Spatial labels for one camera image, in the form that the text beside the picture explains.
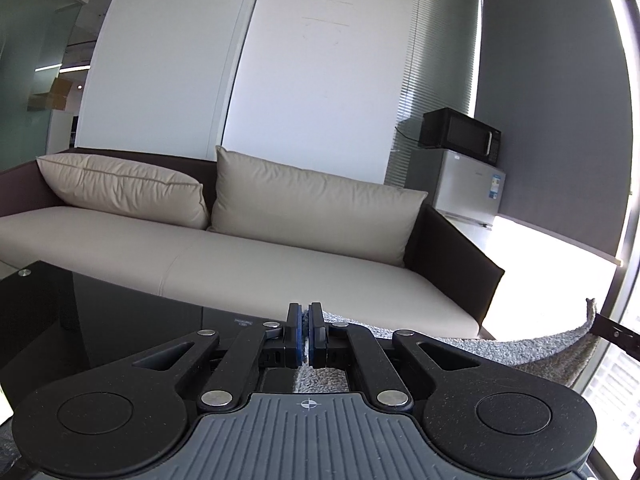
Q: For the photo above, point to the grey window blinds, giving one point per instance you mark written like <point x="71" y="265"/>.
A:
<point x="435" y="50"/>

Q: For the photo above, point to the grey roller shade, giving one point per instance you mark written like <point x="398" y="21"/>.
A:
<point x="550" y="100"/>

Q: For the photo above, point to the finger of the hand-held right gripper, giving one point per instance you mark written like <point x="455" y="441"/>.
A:
<point x="616" y="334"/>

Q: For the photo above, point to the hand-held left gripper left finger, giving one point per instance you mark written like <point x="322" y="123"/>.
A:
<point x="296" y="336"/>

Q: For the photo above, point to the large beige sofa cushion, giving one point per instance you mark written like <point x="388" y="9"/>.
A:
<point x="310" y="205"/>

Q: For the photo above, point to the silver mini fridge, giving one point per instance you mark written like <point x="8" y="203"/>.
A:
<point x="465" y="185"/>

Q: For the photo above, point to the small beige sofa cushion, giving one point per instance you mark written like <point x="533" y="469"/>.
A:
<point x="125" y="187"/>

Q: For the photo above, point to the black microwave oven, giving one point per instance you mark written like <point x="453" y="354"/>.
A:
<point x="457" y="135"/>

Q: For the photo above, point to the beige and brown sofa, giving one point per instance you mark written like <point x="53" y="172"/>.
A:
<point x="300" y="280"/>

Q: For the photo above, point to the grey terry towel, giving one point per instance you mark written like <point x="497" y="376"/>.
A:
<point x="525" y="355"/>

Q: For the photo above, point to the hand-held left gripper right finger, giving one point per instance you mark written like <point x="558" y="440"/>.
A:
<point x="314" y="336"/>

